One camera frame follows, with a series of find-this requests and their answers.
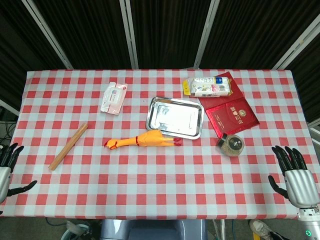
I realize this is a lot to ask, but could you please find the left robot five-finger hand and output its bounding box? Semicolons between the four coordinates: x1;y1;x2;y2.
0;142;38;205

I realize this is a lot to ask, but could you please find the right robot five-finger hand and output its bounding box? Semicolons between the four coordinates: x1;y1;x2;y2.
268;145;320;208

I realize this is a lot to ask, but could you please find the yellow rubber chicken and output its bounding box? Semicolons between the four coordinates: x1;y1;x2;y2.
103;129;183;151

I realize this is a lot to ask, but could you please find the stainless steel tray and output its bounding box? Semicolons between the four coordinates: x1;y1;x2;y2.
145;96;205;140

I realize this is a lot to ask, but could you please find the white sneaker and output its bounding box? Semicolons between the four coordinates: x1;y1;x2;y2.
249;219;273;240

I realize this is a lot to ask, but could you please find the wooden stick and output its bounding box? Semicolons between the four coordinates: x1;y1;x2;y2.
48;123;89;172

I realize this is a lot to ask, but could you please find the glass spice jar black lid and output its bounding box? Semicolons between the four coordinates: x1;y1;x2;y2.
216;133;245;158

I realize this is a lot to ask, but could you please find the white teal bucket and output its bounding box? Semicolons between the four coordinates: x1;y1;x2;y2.
60;221;91;240

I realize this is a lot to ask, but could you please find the red certificate booklet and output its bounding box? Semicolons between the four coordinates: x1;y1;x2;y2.
198;71;260;139

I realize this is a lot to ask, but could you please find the white tissue pack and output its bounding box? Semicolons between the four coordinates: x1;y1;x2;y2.
182;76;233;98

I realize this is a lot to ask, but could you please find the pink white wet wipes pack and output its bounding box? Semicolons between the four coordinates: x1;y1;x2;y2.
100;81;129;116

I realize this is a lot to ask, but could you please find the red white checkered tablecloth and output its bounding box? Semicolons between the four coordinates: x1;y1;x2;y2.
0;69;320;221

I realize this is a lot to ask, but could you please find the grey robot torso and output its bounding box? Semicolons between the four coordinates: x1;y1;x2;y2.
99;219;208;240

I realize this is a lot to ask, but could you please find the aluminium partition post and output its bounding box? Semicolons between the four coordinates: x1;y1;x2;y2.
21;0;74;70
119;0;139;70
193;0;221;70
272;24;320;71

